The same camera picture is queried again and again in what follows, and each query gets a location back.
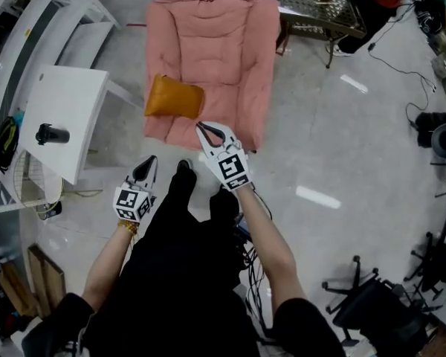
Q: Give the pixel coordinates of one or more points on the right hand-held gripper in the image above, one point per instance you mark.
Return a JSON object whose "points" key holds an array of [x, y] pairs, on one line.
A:
{"points": [[230, 169]]}

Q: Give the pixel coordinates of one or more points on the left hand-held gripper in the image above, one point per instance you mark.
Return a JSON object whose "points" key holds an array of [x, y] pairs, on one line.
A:
{"points": [[128, 201]]}

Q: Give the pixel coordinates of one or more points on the mustard yellow cushion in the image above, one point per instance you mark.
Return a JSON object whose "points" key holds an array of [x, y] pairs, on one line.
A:
{"points": [[172, 99]]}

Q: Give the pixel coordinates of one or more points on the person's right forearm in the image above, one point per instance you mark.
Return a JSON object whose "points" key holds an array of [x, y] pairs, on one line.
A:
{"points": [[271, 259]]}

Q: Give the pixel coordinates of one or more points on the person's left forearm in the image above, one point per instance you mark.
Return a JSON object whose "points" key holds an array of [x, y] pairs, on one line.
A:
{"points": [[108, 266]]}

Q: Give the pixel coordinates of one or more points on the person's left black shoe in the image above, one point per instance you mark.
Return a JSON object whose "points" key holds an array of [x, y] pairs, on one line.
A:
{"points": [[184, 165]]}

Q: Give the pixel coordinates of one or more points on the black device with screen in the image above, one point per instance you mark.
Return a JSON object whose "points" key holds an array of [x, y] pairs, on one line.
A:
{"points": [[241, 225]]}

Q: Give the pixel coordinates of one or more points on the pink padded armchair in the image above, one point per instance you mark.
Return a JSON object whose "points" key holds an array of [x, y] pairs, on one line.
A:
{"points": [[215, 50]]}

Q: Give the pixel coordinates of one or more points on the black bottle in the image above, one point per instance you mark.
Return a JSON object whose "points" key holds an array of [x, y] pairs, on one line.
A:
{"points": [[54, 135]]}

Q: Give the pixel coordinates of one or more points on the small black round bin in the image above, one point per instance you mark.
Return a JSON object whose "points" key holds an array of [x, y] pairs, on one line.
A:
{"points": [[50, 210]]}

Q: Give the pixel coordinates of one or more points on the person's black-clothed body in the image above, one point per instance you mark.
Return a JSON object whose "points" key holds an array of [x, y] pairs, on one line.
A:
{"points": [[178, 273]]}

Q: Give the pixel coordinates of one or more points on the white square table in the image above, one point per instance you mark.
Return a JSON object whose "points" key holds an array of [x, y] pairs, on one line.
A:
{"points": [[67, 99]]}

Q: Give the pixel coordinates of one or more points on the teal cloth item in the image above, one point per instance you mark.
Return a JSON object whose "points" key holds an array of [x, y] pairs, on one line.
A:
{"points": [[18, 117]]}

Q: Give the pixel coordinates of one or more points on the black backpack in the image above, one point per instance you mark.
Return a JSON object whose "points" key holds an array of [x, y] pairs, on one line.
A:
{"points": [[5, 143]]}

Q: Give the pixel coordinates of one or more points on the wooden boards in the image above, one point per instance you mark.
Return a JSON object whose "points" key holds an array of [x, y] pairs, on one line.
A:
{"points": [[46, 281]]}

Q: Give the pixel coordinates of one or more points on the dark metal lattice table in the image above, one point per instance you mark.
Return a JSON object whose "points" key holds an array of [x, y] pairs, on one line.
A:
{"points": [[301, 9]]}

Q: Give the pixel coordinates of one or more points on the black bag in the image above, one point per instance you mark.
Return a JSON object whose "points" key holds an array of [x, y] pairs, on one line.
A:
{"points": [[427, 128]]}

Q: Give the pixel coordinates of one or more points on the black office chair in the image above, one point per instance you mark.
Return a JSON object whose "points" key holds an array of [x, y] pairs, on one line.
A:
{"points": [[438, 270], [386, 311]]}

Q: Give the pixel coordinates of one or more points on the white wall shelf unit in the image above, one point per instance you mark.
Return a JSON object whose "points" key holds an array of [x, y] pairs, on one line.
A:
{"points": [[18, 50]]}

